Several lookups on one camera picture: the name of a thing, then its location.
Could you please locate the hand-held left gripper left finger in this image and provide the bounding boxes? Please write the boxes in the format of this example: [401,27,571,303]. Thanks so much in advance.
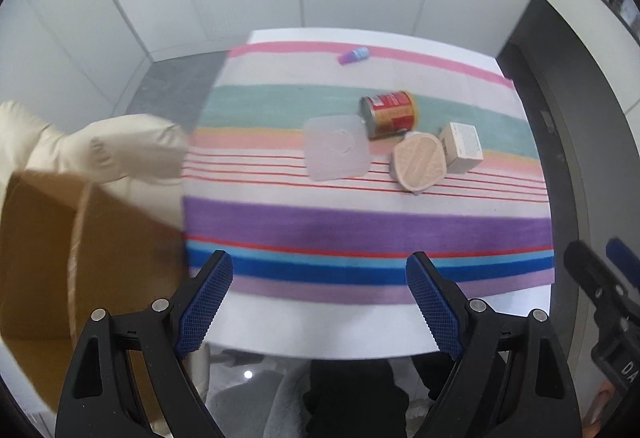
[54,249,235,438]

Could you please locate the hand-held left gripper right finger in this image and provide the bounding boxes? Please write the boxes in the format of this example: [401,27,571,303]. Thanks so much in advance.
[405,251,583,438]

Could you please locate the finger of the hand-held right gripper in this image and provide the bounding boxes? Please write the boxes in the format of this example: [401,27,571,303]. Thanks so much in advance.
[606,238,640,293]
[564,240,632,321]

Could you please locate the small white carton box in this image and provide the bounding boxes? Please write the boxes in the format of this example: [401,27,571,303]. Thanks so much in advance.
[438,122,484,174]

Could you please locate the brown cardboard box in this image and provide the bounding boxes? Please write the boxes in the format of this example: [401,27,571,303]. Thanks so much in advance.
[0,170,193,419]

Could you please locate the translucent square plastic lid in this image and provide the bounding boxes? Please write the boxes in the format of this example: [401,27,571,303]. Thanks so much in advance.
[305,114,373,182]

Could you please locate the red and gold can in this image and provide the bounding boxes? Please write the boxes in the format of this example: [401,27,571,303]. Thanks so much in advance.
[360,91,418,140]

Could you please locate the striped colourful table cloth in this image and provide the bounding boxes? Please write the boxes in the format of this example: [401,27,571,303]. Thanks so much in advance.
[181,40,556,306]

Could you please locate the cream padded chair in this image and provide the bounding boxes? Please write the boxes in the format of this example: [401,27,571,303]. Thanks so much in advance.
[0,100,211,438]

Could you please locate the small purple bottle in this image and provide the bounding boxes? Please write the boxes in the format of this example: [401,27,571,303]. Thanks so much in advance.
[339,47,372,65]

